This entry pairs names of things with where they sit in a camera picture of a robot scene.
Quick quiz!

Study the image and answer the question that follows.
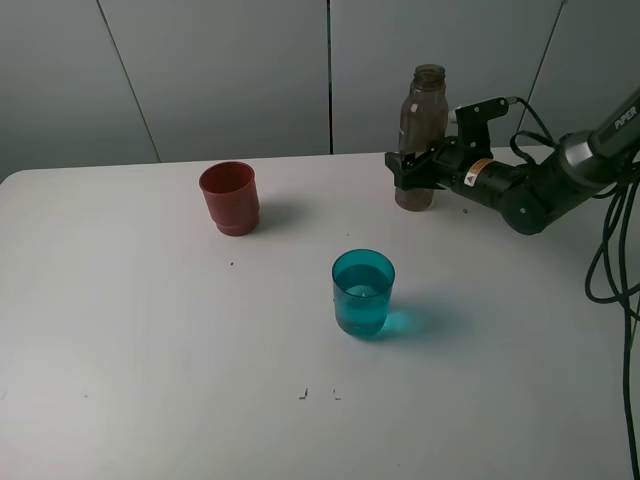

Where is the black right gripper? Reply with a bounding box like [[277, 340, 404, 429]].
[[384, 137, 495, 193]]

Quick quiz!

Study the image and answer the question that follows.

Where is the brown transparent plastic bottle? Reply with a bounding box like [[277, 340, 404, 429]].
[[394, 63, 450, 213]]

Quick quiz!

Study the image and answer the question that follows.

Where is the teal transparent plastic cup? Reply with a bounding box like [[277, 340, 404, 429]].
[[331, 249, 395, 338]]

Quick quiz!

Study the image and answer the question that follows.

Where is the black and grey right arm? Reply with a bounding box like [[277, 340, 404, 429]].
[[385, 93, 639, 235]]

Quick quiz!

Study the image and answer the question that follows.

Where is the red plastic cup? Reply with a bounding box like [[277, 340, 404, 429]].
[[199, 161, 260, 236]]

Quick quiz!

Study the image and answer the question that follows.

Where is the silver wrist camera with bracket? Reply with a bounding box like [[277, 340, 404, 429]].
[[450, 97, 509, 160]]

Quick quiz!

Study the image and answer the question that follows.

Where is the black cable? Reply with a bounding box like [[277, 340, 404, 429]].
[[507, 94, 640, 480]]

